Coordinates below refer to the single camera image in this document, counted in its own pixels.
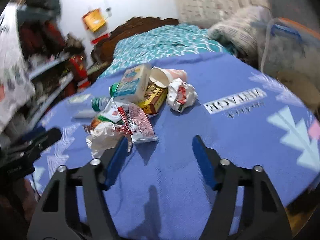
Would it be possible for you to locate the white red wrapper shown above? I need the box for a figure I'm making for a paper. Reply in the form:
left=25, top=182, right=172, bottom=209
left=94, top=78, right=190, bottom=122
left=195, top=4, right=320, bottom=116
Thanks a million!
left=167, top=78, right=198, bottom=113

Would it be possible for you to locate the pink white paper cup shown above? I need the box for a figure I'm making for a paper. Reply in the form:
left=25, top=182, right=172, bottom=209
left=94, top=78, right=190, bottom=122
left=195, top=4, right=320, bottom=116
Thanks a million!
left=149, top=67, right=188, bottom=88

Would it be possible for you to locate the beige round trash bin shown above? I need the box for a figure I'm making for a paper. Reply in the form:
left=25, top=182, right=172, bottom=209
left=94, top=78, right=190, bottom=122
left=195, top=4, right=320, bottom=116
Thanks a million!
left=276, top=71, right=319, bottom=112

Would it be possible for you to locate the crumpled white paper wrapper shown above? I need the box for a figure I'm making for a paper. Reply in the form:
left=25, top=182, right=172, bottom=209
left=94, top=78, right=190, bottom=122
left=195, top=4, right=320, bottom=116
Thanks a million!
left=83, top=119, right=132, bottom=158

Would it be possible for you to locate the red white snack packet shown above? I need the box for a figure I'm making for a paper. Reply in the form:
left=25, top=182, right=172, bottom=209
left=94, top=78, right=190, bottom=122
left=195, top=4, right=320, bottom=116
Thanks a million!
left=116, top=101, right=159, bottom=144

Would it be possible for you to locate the blue patterned bed sheet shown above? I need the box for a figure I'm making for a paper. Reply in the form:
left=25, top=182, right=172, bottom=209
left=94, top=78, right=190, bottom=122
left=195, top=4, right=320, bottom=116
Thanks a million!
left=27, top=53, right=319, bottom=239

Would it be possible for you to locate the clear plastic water bottle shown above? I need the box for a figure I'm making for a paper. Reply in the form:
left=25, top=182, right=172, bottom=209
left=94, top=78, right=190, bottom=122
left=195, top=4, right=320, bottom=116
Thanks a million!
left=67, top=94, right=111, bottom=119

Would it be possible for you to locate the green drink can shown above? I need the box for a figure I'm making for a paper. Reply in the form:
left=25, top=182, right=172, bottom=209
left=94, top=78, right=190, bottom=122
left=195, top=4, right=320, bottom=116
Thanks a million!
left=109, top=82, right=119, bottom=97

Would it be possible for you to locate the yellow brown cardboard box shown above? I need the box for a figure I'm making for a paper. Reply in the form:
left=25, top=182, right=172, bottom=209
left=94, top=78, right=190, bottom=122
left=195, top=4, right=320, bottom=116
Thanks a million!
left=138, top=83, right=168, bottom=115

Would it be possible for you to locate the light blue milk carton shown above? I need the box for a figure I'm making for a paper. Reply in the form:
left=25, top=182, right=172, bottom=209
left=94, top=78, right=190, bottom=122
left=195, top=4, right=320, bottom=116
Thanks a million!
left=113, top=63, right=151, bottom=103

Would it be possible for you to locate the cluttered storage shelf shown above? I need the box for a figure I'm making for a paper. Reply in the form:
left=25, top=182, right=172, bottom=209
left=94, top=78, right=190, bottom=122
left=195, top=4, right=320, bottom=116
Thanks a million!
left=1, top=54, right=88, bottom=145

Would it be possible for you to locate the carved wooden headboard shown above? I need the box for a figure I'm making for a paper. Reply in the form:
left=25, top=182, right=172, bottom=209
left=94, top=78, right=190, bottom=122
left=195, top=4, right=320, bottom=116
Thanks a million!
left=91, top=17, right=179, bottom=63

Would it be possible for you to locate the teal patterned quilt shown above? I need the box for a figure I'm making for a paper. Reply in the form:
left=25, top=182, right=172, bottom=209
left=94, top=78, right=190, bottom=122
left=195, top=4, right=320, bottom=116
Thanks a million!
left=99, top=24, right=231, bottom=78

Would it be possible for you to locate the grey checkered pillow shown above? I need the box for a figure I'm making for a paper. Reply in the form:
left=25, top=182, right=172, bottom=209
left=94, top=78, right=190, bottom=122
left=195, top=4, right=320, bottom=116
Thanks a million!
left=208, top=6, right=271, bottom=59

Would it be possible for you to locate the clear plastic storage bin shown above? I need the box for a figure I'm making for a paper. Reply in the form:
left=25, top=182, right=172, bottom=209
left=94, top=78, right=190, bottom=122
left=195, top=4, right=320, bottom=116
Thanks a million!
left=252, top=18, right=319, bottom=88

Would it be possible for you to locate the red yellow wall calendar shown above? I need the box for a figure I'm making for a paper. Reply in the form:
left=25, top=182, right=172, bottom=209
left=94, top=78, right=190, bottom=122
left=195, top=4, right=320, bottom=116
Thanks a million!
left=81, top=8, right=110, bottom=44

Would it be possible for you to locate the white charging cable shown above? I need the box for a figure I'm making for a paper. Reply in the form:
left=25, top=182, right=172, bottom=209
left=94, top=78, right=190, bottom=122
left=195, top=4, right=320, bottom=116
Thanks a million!
left=260, top=17, right=281, bottom=73

